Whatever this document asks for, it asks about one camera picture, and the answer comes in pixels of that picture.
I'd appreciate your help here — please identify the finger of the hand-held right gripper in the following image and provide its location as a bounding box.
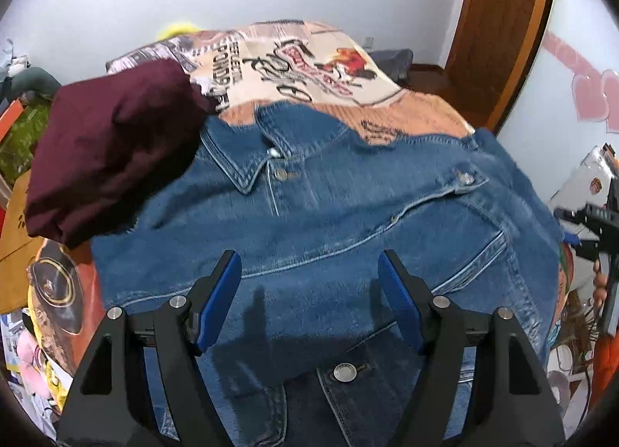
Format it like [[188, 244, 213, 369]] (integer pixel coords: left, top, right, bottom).
[[554, 207, 603, 237], [563, 233, 600, 259]]

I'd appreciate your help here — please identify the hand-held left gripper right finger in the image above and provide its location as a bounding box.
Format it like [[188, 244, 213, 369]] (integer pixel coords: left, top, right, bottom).
[[378, 248, 566, 447]]

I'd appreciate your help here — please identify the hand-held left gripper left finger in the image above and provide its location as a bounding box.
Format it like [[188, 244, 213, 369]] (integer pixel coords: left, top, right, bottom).
[[57, 248, 243, 447]]

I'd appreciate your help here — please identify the blue denim jacket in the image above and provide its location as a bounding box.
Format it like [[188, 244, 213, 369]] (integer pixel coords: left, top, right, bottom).
[[92, 106, 564, 447]]

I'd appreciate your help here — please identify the maroon folded garment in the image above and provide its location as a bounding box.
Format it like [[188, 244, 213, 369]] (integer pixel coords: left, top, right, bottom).
[[25, 60, 218, 249]]

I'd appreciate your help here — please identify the wooden door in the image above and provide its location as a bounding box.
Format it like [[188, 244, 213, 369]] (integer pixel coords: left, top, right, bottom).
[[442, 0, 559, 133]]

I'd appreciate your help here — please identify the pile of printed papers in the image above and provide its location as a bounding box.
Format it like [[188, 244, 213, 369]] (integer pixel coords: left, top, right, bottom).
[[0, 312, 54, 428]]

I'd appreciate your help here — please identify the dark grey bag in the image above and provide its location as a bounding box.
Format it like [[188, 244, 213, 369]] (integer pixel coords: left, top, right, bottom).
[[370, 49, 414, 85]]

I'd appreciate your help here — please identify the printed blanket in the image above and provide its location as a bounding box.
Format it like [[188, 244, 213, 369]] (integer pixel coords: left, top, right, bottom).
[[26, 20, 588, 409]]

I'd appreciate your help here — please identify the yellow round cushion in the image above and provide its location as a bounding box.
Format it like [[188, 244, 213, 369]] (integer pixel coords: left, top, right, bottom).
[[157, 19, 199, 40]]

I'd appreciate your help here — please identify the orange box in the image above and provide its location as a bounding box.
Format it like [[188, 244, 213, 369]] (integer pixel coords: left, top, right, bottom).
[[0, 101, 25, 139]]

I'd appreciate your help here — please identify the grey plush pillow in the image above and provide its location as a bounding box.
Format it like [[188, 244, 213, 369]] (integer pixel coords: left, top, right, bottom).
[[10, 67, 61, 100]]

